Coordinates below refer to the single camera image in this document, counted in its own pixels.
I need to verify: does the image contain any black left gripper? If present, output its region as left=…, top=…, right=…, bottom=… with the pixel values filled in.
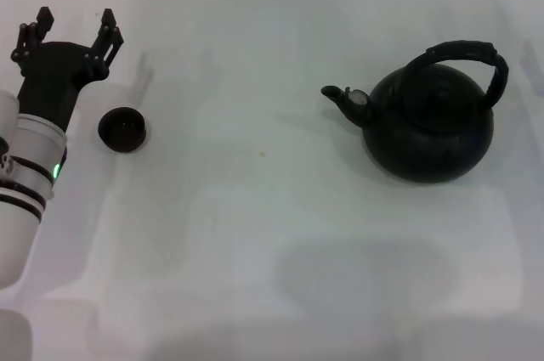
left=10, top=6, right=126, bottom=133

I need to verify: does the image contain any black round teapot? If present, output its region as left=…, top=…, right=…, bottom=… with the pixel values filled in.
left=320, top=40, right=510, bottom=185

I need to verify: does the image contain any dark brown teacup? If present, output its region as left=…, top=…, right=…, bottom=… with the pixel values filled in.
left=98, top=106, right=148, bottom=153

